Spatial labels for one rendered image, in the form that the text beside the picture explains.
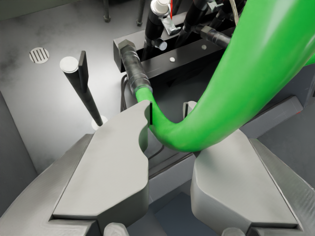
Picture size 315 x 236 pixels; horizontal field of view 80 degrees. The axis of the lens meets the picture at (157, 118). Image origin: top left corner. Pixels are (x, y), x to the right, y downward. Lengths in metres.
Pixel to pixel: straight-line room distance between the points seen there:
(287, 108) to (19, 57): 0.66
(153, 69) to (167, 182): 0.22
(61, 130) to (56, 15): 0.31
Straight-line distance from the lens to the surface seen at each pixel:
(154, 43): 0.33
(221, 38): 0.32
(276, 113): 0.53
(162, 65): 0.39
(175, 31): 0.28
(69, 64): 0.19
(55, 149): 0.51
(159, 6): 0.29
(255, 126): 0.48
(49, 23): 0.62
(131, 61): 0.20
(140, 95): 0.16
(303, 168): 1.99
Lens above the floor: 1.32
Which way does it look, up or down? 74 degrees down
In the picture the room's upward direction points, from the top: 47 degrees clockwise
